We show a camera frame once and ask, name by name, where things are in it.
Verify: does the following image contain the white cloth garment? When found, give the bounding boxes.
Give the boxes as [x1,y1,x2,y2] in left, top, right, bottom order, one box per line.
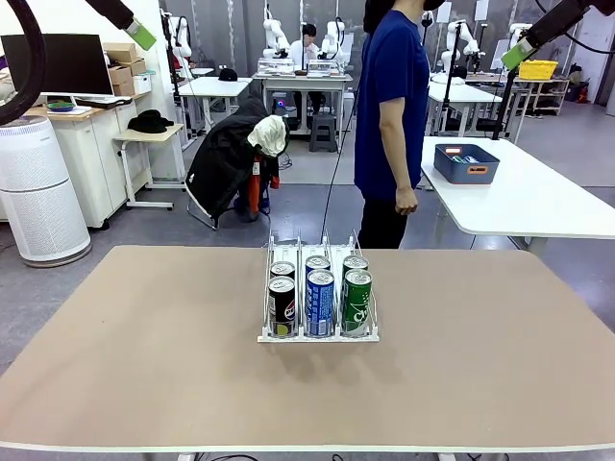
[247,113,289,158]

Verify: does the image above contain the white workbench desk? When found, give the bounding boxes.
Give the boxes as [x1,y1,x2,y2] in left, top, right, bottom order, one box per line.
[252,71,355,140]

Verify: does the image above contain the black jacket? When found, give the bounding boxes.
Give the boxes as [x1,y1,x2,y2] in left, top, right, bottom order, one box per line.
[184,93,289,230]

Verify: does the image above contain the white cabinet with wooden top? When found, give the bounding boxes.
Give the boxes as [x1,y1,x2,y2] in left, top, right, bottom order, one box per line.
[47,93,160,230]

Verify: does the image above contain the person's right forearm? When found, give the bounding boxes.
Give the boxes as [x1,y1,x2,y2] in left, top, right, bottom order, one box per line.
[378,100,424,192]

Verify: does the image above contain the green Chilsung cider can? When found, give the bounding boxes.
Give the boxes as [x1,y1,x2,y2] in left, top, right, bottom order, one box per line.
[341,255,370,275]
[342,268,374,337]

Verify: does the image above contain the wooden shelf table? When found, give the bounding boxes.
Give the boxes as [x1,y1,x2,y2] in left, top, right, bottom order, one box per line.
[516,76,571,116]

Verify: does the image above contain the white side table wooden top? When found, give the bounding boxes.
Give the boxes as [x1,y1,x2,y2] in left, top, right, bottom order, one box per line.
[112,123,186,211]

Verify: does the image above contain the white background table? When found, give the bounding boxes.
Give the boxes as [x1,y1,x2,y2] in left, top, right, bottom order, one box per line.
[425,79,518,145]

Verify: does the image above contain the person's right hand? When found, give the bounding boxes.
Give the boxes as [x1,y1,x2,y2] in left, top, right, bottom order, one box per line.
[394,185,419,216]

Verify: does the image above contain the person in blue shirt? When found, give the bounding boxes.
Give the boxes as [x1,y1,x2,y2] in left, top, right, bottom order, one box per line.
[354,9,431,202]

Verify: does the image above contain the long black floor cable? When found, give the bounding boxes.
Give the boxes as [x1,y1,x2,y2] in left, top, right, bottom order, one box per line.
[320,71,361,246]

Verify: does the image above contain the orange garment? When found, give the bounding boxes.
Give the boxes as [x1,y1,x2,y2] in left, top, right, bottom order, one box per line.
[247,153,283,215]

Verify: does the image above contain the black tripod pole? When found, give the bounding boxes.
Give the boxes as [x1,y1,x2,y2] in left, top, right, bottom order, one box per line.
[489,66,523,141]
[434,21,465,140]

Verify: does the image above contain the white cylindrical air purifier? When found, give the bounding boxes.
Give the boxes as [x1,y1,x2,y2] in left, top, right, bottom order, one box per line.
[0,114,92,269]

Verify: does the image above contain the black hat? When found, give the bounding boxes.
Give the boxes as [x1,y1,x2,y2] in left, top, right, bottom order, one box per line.
[127,109,175,134]

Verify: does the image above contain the white can dispenser rack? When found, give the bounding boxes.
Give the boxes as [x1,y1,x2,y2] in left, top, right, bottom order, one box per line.
[257,229,381,344]

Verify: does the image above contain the grey plastic stool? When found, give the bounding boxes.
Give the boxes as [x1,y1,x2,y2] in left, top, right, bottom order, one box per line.
[308,113,339,154]

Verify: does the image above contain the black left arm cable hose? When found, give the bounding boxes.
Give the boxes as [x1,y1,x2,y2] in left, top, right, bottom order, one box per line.
[0,0,48,127]

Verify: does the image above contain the blue bin with orange handles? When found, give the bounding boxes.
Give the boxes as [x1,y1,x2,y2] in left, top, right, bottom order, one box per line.
[432,143,501,186]

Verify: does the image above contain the large white table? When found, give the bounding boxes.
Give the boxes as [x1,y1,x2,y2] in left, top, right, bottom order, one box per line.
[417,135,615,255]

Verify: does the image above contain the yellow plastic crate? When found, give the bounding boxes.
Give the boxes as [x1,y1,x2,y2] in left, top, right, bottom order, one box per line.
[517,60,560,81]

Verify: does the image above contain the black trousers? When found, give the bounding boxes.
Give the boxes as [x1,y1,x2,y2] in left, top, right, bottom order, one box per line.
[357,184,409,250]

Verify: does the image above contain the seated person in white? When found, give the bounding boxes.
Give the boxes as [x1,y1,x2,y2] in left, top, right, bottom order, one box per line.
[287,23,326,63]

